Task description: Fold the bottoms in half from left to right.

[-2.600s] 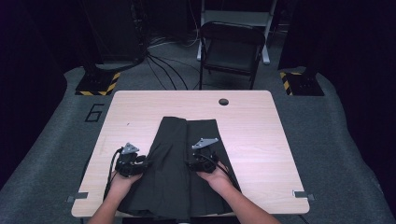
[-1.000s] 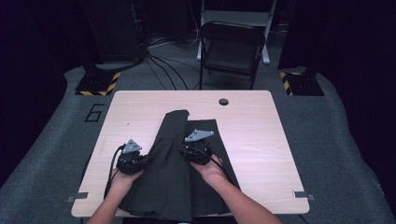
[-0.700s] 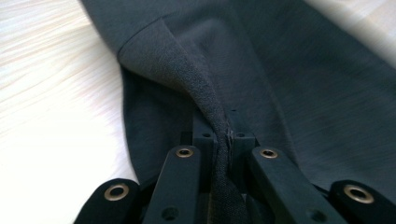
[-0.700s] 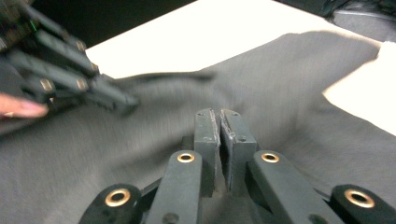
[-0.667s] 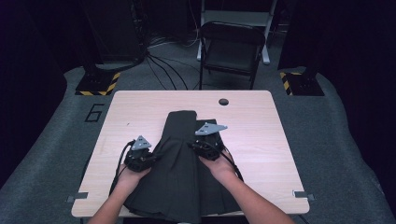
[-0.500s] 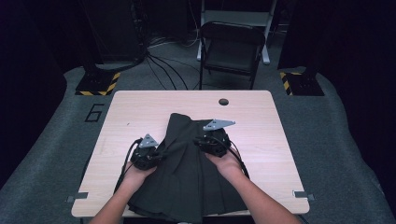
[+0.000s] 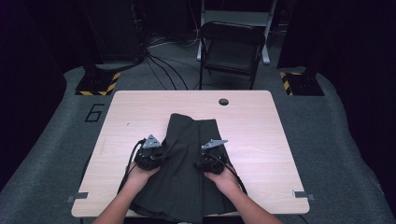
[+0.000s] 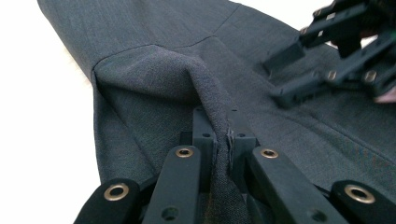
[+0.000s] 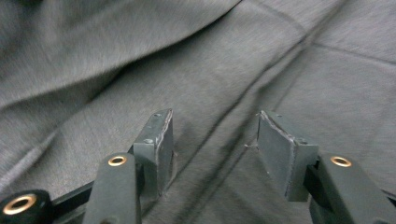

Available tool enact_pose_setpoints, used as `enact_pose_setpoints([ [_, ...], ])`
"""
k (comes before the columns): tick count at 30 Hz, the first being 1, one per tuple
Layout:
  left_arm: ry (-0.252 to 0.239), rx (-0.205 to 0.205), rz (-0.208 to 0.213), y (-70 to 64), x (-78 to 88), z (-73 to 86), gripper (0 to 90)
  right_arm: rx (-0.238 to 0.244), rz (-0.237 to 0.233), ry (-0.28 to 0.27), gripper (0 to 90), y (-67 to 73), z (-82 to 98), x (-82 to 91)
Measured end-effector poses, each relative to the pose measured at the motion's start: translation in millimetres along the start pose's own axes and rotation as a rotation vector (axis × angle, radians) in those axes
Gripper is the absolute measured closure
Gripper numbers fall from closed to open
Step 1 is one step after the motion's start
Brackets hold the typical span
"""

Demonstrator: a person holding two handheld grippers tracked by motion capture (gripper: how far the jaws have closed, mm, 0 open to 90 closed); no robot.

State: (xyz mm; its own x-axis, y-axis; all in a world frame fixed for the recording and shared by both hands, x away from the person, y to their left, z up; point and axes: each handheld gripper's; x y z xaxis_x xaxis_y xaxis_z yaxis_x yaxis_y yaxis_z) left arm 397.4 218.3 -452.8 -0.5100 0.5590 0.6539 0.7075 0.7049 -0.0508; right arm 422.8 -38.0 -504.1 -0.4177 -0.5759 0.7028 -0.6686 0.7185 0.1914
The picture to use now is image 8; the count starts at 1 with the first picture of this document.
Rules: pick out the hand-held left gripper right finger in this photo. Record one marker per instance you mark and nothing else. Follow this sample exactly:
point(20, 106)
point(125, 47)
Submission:
point(243, 140)

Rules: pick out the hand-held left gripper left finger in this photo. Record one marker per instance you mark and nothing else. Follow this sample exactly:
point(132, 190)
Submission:
point(204, 140)

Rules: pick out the dark grey pants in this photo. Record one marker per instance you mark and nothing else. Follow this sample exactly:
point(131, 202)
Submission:
point(155, 77)

